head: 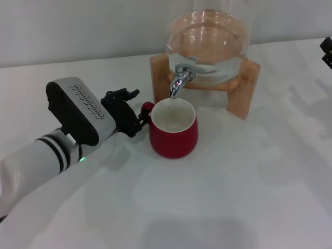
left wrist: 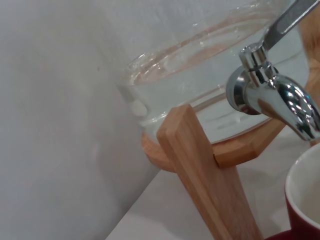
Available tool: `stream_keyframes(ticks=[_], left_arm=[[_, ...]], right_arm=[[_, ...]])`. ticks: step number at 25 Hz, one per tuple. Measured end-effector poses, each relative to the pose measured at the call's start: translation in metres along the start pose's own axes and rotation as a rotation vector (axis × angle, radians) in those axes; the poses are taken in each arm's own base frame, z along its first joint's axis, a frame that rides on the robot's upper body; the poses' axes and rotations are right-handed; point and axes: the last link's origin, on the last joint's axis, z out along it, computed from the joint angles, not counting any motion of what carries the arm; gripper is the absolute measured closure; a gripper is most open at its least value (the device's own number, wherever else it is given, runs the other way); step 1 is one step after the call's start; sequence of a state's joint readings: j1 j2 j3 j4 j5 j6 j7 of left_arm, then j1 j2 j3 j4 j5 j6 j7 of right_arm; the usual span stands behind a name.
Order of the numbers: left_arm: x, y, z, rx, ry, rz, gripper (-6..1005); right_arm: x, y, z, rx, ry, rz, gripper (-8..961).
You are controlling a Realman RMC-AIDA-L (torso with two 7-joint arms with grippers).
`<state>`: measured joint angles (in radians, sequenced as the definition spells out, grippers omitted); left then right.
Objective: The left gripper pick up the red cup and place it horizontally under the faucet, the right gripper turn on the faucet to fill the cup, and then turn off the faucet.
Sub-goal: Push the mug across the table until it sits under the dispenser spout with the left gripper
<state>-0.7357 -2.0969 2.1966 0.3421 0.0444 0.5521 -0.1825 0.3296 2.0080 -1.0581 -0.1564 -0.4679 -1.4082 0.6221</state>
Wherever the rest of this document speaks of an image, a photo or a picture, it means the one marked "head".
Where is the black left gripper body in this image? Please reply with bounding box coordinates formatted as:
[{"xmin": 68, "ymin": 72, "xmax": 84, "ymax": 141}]
[{"xmin": 103, "ymin": 100, "xmax": 139, "ymax": 131}]

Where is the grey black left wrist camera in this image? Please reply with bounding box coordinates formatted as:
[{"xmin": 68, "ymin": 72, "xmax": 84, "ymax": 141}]
[{"xmin": 46, "ymin": 76, "xmax": 117, "ymax": 146}]

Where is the wooden dispenser stand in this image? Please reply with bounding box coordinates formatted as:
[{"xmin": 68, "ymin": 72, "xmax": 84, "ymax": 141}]
[{"xmin": 149, "ymin": 53, "xmax": 261, "ymax": 120}]

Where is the clear glass water dispenser jar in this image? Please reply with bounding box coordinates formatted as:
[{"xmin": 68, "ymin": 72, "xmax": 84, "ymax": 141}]
[{"xmin": 163, "ymin": 0, "xmax": 252, "ymax": 86}]

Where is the red ceramic cup white inside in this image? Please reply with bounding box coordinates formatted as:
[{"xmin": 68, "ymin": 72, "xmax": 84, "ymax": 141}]
[{"xmin": 141, "ymin": 98, "xmax": 200, "ymax": 159}]

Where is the chrome dispenser faucet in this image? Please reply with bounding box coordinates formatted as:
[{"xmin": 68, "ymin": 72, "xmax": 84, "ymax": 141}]
[{"xmin": 169, "ymin": 62, "xmax": 216, "ymax": 100}]

